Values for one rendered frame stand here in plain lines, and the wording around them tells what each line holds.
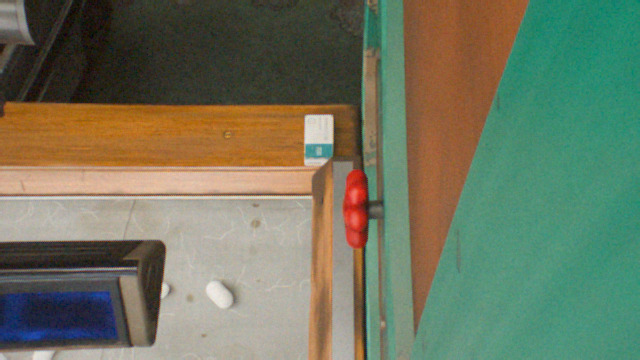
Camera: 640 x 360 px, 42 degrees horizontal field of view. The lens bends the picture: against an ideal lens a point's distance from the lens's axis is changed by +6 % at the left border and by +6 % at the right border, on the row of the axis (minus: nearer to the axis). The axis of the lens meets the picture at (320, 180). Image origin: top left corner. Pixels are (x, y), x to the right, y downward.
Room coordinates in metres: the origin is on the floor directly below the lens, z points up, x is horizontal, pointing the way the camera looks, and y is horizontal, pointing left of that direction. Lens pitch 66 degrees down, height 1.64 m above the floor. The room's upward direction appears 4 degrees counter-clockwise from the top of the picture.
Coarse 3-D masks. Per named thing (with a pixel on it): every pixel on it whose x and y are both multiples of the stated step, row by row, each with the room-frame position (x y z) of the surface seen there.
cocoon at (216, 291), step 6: (210, 282) 0.28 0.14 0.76; (216, 282) 0.28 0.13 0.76; (210, 288) 0.27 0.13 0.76; (216, 288) 0.27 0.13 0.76; (222, 288) 0.27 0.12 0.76; (210, 294) 0.26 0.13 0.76; (216, 294) 0.26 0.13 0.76; (222, 294) 0.26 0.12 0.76; (228, 294) 0.26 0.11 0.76; (216, 300) 0.26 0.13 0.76; (222, 300) 0.26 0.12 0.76; (228, 300) 0.26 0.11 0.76; (222, 306) 0.25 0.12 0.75; (228, 306) 0.25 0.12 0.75
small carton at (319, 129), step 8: (312, 120) 0.46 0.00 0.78; (320, 120) 0.46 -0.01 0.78; (328, 120) 0.46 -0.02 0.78; (312, 128) 0.45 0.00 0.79; (320, 128) 0.45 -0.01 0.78; (328, 128) 0.45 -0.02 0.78; (312, 136) 0.44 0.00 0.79; (320, 136) 0.44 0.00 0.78; (328, 136) 0.44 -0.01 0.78; (304, 144) 0.43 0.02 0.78; (312, 144) 0.43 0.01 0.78; (320, 144) 0.43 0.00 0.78; (328, 144) 0.43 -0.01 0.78; (304, 152) 0.42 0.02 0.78; (312, 152) 0.42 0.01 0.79; (320, 152) 0.42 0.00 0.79; (328, 152) 0.42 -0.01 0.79; (304, 160) 0.41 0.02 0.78; (312, 160) 0.41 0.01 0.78; (320, 160) 0.41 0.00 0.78
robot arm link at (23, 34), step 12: (0, 0) 0.50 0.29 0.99; (12, 0) 0.50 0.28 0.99; (24, 0) 0.50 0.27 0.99; (36, 0) 0.53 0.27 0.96; (0, 12) 0.49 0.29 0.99; (12, 12) 0.49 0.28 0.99; (24, 12) 0.49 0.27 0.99; (36, 12) 0.51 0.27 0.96; (0, 24) 0.48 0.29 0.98; (12, 24) 0.48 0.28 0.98; (24, 24) 0.48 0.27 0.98; (36, 24) 0.50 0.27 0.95; (0, 36) 0.48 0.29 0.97; (12, 36) 0.48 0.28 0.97; (24, 36) 0.48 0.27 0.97; (36, 36) 0.49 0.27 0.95
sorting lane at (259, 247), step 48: (0, 240) 0.36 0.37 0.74; (96, 240) 0.35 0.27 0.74; (144, 240) 0.34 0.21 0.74; (192, 240) 0.34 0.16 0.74; (240, 240) 0.33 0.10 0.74; (288, 240) 0.33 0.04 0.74; (192, 288) 0.28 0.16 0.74; (240, 288) 0.27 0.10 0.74; (288, 288) 0.27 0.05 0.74; (192, 336) 0.22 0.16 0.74; (240, 336) 0.22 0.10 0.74; (288, 336) 0.21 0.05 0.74
